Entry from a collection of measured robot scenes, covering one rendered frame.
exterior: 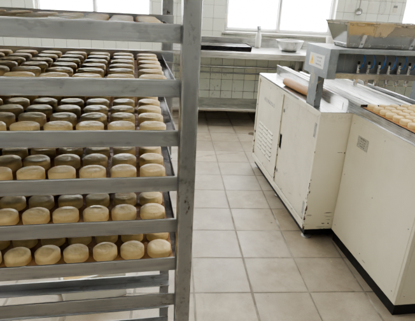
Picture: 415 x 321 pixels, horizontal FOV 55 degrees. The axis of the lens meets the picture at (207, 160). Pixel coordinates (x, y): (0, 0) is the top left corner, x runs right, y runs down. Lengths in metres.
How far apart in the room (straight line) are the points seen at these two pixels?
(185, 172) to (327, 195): 1.89
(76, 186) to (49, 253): 0.19
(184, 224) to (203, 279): 1.47
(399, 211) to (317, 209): 0.65
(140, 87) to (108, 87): 0.05
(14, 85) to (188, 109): 0.28
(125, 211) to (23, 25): 0.38
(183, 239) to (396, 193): 1.43
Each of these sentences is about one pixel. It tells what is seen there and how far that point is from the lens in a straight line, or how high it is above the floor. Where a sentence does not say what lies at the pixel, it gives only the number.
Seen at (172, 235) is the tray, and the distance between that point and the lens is 0.95.
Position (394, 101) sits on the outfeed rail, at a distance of 2.63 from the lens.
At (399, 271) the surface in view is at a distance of 2.11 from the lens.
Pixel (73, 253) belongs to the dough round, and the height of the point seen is 0.88.
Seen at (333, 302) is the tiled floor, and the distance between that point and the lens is 2.23.
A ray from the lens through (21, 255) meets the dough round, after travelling 0.90.
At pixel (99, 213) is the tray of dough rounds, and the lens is 0.83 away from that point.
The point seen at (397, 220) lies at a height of 0.48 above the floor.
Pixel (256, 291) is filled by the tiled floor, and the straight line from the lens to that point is 2.18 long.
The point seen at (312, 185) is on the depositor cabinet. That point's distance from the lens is 2.47.
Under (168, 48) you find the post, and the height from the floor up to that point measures 1.25.
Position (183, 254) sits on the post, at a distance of 0.80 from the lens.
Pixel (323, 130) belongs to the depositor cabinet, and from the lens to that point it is 2.36.
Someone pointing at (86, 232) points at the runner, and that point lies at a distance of 0.80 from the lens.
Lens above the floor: 1.37
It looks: 22 degrees down
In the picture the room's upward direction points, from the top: 3 degrees clockwise
